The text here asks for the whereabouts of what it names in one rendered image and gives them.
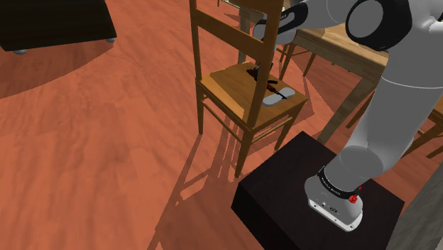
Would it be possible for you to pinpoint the thin black and red tool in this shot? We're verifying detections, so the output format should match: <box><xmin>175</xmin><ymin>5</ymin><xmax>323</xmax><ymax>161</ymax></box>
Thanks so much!
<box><xmin>267</xmin><ymin>80</ymin><xmax>288</xmax><ymax>101</ymax></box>

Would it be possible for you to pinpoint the wooden chair with slatted back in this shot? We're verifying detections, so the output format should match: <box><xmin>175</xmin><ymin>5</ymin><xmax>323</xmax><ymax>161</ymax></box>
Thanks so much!
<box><xmin>188</xmin><ymin>0</ymin><xmax>310</xmax><ymax>180</ymax></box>

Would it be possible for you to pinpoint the grey flat rounded case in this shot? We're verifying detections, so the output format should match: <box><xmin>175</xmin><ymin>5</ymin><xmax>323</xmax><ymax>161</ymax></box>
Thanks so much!
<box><xmin>261</xmin><ymin>87</ymin><xmax>296</xmax><ymax>108</ymax></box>

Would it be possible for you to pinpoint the light wooden table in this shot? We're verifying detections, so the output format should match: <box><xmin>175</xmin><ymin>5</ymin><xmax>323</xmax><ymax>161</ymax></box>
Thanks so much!
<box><xmin>221</xmin><ymin>0</ymin><xmax>391</xmax><ymax>146</ymax></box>

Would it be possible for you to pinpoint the black robot stand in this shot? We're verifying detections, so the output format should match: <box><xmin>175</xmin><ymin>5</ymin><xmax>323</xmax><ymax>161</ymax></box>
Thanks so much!
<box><xmin>230</xmin><ymin>130</ymin><xmax>406</xmax><ymax>250</ymax></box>

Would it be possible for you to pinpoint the black cabinet with grey feet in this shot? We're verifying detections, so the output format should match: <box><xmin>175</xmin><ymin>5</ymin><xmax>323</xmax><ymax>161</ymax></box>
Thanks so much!
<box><xmin>0</xmin><ymin>0</ymin><xmax>118</xmax><ymax>56</ymax></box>

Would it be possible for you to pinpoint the grey wooden board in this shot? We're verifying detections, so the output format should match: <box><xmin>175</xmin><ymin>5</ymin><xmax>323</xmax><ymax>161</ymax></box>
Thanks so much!
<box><xmin>385</xmin><ymin>165</ymin><xmax>443</xmax><ymax>250</ymax></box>

